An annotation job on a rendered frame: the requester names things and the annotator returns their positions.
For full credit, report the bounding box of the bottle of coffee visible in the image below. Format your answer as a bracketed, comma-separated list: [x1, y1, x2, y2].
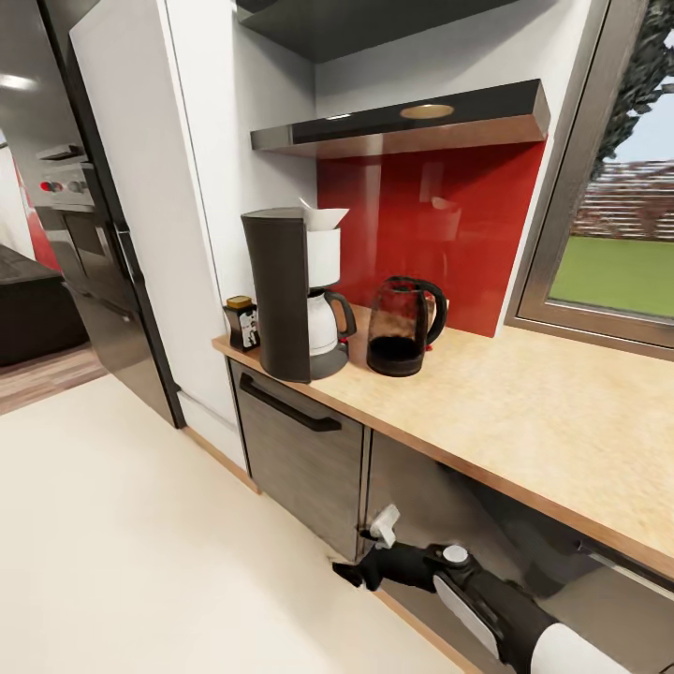
[223, 295, 260, 353]

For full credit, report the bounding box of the paper coffee filter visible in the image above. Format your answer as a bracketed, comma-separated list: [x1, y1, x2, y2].
[300, 199, 348, 232]

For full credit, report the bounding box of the electric kettle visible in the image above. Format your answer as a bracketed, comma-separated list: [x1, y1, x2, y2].
[366, 276, 448, 377]

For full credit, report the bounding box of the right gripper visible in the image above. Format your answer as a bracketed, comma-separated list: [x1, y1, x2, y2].
[332, 530, 417, 592]

